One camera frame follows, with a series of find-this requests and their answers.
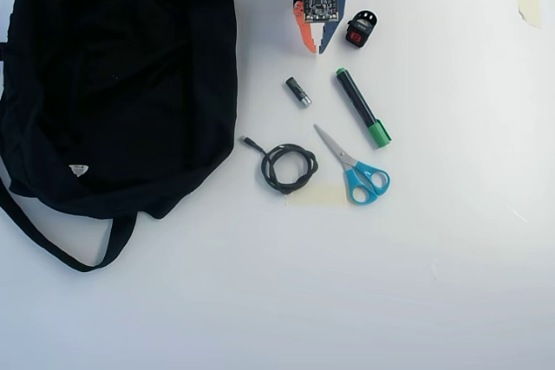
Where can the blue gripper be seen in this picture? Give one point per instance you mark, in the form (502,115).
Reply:
(330,36)

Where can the black bike light red lens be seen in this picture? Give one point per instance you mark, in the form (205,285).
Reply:
(361,30)

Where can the black fabric tote bag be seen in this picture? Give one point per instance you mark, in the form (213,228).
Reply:
(108,84)

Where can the black AA battery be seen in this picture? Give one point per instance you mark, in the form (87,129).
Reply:
(297,92)

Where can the black marker green cap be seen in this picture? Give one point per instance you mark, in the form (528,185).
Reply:
(357,99)

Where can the bare camera circuit board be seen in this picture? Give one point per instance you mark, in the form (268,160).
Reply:
(320,6)

